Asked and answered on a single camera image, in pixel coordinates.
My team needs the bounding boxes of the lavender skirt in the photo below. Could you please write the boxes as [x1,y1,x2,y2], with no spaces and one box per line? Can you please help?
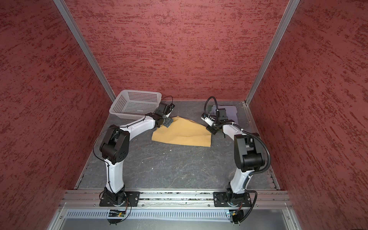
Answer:
[208,105,238,123]

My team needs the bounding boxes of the yellow skirt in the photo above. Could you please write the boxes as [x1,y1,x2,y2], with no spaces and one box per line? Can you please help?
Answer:
[151,117,211,147]

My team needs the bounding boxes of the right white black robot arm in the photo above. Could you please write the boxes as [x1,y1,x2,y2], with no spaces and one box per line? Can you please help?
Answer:
[201,108,271,207]

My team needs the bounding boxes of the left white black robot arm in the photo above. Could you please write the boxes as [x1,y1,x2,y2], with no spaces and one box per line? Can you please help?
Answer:
[99,102,175,207]

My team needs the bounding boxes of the white plastic laundry basket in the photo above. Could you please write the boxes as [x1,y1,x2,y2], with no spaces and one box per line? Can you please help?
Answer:
[109,90,162,120]

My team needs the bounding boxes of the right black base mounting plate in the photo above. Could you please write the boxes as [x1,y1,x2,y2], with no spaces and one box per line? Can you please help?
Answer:
[213,192,252,208]

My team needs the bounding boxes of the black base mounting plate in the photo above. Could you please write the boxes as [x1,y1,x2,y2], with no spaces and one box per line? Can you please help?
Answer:
[213,192,252,208]
[99,191,140,207]

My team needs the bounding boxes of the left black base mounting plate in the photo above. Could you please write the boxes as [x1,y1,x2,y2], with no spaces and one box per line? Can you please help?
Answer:
[99,191,140,207]

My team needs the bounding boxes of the right small circuit board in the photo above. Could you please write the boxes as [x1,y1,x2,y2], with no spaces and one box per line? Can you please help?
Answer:
[228,210,244,224]

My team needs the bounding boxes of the small circuit board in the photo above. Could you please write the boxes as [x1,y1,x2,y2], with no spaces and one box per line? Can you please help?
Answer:
[108,209,127,218]
[228,210,244,224]

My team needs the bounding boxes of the left small circuit board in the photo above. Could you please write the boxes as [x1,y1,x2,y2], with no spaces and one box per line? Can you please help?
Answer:
[108,209,127,218]

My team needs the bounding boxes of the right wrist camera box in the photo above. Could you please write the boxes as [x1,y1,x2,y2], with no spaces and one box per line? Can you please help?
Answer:
[201,113,216,127]

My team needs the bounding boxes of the black corrugated cable conduit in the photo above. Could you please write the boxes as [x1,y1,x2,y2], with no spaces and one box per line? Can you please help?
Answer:
[203,96,272,176]

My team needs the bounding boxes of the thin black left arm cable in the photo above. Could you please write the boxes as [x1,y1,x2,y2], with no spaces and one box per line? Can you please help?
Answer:
[91,95,174,190]

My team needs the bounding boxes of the aluminium front rail frame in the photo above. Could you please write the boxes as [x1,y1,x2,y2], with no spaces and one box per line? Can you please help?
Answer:
[48,189,301,230]

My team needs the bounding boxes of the right aluminium corner post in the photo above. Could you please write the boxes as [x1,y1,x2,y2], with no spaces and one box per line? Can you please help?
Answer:
[245,0,300,106]

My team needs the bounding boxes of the aluminium corner post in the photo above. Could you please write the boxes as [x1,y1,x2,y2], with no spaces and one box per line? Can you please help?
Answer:
[245,0,300,106]
[53,0,116,102]

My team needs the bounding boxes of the left aluminium corner post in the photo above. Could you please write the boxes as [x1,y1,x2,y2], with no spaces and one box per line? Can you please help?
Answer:
[53,0,116,102]

